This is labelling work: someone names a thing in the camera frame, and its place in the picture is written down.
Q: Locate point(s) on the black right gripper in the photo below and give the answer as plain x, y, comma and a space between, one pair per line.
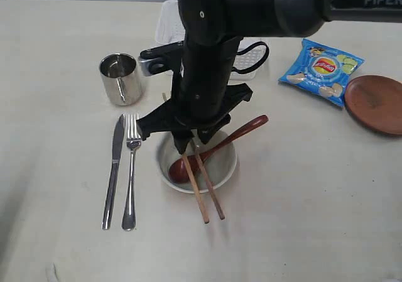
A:
200, 99

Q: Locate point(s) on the brown wooden chopstick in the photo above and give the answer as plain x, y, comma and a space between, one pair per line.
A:
207, 181
193, 182

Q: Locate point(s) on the brown wooden spoon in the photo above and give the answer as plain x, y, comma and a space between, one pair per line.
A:
177, 171

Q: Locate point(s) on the white speckled ceramic bowl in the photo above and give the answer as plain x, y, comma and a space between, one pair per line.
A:
220, 166

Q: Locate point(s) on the silver metal fork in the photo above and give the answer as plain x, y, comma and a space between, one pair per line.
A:
133, 143

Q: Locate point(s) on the silver metal table knife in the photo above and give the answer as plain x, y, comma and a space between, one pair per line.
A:
117, 140

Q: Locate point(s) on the silver foil packet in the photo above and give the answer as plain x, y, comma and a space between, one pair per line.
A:
120, 79

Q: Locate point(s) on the white plastic lattice basket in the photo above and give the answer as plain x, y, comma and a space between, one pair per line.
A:
169, 29

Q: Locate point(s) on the blue potato chips bag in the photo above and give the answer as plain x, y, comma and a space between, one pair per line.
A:
322, 70

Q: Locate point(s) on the dark brown round plate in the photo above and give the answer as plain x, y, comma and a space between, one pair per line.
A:
375, 102

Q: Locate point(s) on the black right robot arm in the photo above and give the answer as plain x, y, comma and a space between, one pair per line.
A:
208, 22

